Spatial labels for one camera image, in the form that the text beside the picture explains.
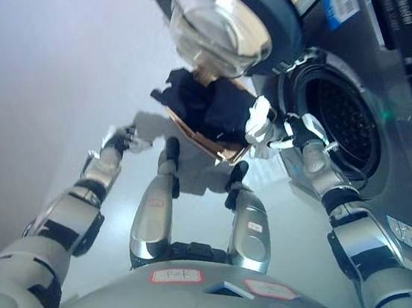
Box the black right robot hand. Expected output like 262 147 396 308
266 108 332 157

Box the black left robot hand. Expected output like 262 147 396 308
101 122 157 157

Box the white cloth garment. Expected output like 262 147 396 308
240 92 281 160

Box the black clothes pile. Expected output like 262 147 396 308
145 63 262 146

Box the grey front-load washing machine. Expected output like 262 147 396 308
231 0 412 265

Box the round glass washing machine door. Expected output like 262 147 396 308
135 0 309 88

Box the silver left robot leg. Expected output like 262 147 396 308
125 132 188 275

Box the silver robot leg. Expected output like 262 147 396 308
215 159 285 276
125 132 188 275

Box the brown cardboard box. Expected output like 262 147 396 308
157 60 284 171

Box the silver right robot leg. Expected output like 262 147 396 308
215 159 285 276

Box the blue white info sticker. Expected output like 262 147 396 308
318 0 364 34

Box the blue energy label sticker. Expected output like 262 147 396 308
380 213 412 260

